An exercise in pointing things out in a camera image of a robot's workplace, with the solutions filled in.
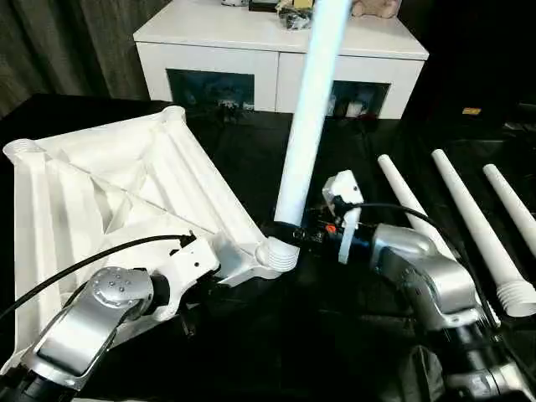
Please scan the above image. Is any white plastic table top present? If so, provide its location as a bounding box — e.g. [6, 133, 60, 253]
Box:
[0, 105, 301, 372]

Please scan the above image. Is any white plastic table leg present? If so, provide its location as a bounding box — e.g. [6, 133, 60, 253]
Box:
[430, 149, 536, 318]
[481, 164, 536, 249]
[266, 0, 358, 273]
[376, 153, 503, 331]

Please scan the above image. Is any small white jar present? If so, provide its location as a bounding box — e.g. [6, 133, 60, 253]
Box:
[343, 98, 365, 119]

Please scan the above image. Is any black mat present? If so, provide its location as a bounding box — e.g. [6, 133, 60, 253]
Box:
[0, 94, 536, 402]

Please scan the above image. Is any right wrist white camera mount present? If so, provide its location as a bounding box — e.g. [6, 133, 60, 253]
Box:
[321, 169, 363, 265]

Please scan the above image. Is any grey curtain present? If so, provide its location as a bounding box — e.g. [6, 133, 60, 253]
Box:
[0, 0, 179, 121]

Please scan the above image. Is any white cabinet with glass doors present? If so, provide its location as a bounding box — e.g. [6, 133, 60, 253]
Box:
[132, 0, 431, 123]

